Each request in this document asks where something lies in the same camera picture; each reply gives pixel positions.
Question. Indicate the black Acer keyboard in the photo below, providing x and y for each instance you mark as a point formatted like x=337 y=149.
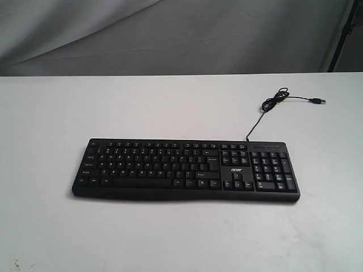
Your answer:
x=184 y=170

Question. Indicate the grey backdrop cloth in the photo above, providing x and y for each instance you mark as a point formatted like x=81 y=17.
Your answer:
x=64 y=38

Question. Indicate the black tripod stand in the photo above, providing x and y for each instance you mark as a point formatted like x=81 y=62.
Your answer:
x=346 y=30

